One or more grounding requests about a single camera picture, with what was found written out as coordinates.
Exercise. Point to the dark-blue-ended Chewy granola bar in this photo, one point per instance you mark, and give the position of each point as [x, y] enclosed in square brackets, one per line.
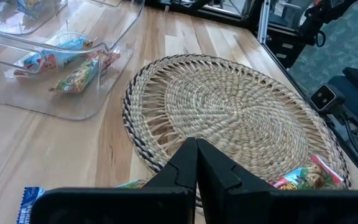
[30, 7]

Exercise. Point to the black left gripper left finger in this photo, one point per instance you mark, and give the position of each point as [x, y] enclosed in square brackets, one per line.
[172, 202]

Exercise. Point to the red Chewy granola bar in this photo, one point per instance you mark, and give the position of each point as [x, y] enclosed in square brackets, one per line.
[306, 179]

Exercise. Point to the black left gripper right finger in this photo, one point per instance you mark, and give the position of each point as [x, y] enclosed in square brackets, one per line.
[244, 205]

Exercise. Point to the round woven straw placemat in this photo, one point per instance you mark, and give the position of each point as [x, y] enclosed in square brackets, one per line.
[228, 109]

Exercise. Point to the silver aluminium post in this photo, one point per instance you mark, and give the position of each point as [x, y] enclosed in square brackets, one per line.
[263, 21]

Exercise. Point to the red-ended green granola bar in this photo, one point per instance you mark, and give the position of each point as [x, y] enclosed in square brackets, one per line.
[79, 77]

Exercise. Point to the small table-level camera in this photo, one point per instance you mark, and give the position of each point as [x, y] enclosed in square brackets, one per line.
[322, 98]

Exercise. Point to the oatmeal raisin granola bar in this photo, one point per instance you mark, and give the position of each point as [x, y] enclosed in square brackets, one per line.
[26, 205]

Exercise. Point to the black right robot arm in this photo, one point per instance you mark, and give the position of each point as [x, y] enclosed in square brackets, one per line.
[312, 21]

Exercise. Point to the black arm base box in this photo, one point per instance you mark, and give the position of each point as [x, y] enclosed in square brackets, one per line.
[284, 46]

